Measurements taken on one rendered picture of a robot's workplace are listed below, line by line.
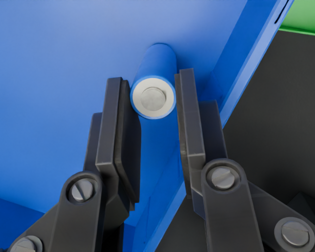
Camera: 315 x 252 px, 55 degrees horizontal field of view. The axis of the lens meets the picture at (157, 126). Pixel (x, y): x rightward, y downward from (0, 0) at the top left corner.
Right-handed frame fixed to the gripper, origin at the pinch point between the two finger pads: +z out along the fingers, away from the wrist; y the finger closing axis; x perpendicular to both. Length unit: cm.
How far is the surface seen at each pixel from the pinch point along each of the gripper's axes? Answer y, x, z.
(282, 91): 23, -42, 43
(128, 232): -4.0, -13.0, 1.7
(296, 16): 25, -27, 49
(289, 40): 24, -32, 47
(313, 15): 28, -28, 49
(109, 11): -2.5, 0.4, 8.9
